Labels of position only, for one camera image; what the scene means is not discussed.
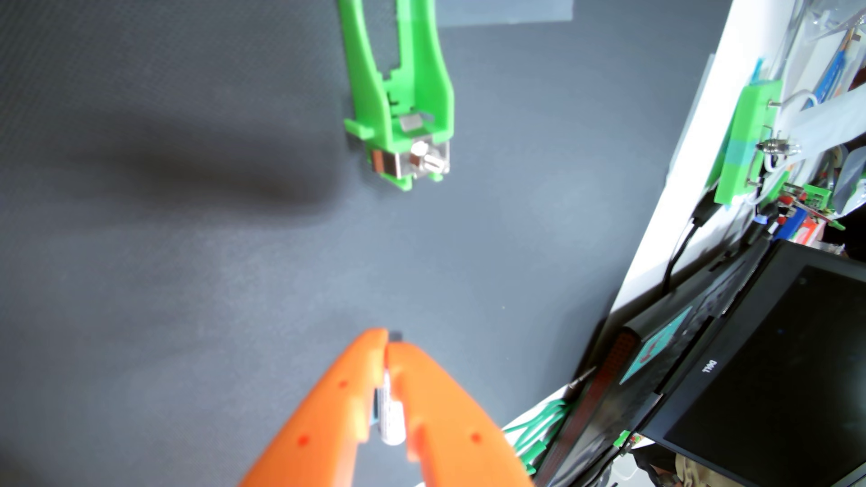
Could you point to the white cylindrical battery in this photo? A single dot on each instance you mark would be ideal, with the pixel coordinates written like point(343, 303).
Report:
point(390, 416)

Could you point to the black Dell laptop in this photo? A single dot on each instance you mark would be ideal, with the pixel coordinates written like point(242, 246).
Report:
point(764, 379)

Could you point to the grey tape strip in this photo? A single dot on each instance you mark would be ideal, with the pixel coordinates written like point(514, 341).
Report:
point(500, 10)

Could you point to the dark grey table mat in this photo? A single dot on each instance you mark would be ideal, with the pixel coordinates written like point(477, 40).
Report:
point(169, 237)

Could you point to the small green circuit board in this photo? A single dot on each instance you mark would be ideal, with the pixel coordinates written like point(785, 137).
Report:
point(815, 196)

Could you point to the green printed block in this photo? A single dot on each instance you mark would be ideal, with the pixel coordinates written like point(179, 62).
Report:
point(744, 135)

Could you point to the green battery holder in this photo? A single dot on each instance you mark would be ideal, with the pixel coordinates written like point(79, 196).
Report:
point(369, 88)

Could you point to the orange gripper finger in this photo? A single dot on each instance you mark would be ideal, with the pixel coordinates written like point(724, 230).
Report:
point(453, 439)
point(325, 419)

